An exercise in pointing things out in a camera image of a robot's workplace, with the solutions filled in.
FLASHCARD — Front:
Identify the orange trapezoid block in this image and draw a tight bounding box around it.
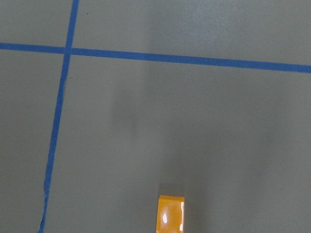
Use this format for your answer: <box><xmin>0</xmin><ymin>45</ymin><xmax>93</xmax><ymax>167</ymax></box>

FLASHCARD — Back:
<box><xmin>155</xmin><ymin>195</ymin><xmax>185</xmax><ymax>233</ymax></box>

